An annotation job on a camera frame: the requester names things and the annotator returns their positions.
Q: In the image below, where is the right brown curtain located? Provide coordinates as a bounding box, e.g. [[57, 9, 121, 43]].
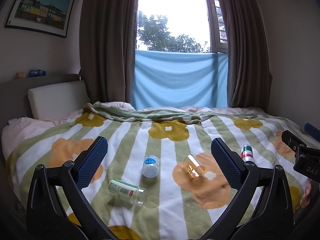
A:
[[223, 0, 272, 111]]

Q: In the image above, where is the pink bed sheet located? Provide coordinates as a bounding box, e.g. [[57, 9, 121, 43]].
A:
[[1, 109, 82, 160]]

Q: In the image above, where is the light blue hanging cloth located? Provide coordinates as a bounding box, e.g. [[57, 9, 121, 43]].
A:
[[131, 50, 228, 110]]

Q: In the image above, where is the framed townscape picture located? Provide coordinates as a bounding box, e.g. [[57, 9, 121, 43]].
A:
[[5, 0, 74, 38]]

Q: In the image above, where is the brown curtain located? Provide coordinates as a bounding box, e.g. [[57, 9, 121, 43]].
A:
[[79, 0, 138, 103], [223, 0, 272, 111]]

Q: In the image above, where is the person's hand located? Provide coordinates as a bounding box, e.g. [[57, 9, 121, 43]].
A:
[[300, 181, 312, 208]]

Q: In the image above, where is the red-green label clear bottle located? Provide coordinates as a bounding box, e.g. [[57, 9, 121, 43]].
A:
[[240, 144, 254, 163]]

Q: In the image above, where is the blue toy on headboard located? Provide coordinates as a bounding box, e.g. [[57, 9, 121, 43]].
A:
[[28, 69, 46, 77]]

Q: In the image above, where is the floral striped fleece blanket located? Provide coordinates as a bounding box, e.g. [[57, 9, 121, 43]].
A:
[[5, 102, 319, 239]]

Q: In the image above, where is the white pillow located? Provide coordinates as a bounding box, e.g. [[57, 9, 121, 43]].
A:
[[28, 81, 89, 121]]

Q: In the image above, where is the open window frame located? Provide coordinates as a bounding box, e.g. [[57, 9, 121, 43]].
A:
[[206, 0, 228, 53]]

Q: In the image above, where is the orange toy on headboard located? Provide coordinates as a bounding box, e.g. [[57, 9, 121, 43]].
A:
[[14, 72, 26, 79]]

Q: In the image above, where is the white blue-label plastic bottle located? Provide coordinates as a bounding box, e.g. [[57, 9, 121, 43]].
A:
[[142, 155, 159, 178]]

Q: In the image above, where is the green-label clear plastic bottle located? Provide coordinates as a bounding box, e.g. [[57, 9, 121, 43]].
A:
[[108, 178, 145, 206]]

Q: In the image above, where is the grey bed headboard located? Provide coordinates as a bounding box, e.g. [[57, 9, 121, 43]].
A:
[[0, 74, 80, 131]]

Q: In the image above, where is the left brown curtain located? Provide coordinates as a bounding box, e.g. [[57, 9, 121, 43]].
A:
[[79, 0, 138, 103]]

